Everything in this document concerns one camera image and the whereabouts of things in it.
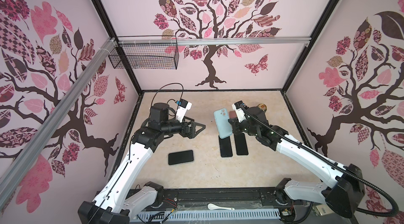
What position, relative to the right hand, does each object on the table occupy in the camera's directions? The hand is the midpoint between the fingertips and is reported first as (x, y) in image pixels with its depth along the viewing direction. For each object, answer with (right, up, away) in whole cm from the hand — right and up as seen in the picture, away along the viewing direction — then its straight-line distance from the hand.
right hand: (228, 118), depth 77 cm
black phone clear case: (0, -18, +13) cm, 22 cm away
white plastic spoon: (-8, -40, -6) cm, 42 cm away
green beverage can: (+25, +6, +20) cm, 32 cm away
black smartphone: (+10, -17, +14) cm, 24 cm away
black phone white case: (-26, -24, +12) cm, 37 cm away
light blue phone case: (-2, -4, -2) cm, 5 cm away
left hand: (-15, -3, -9) cm, 18 cm away
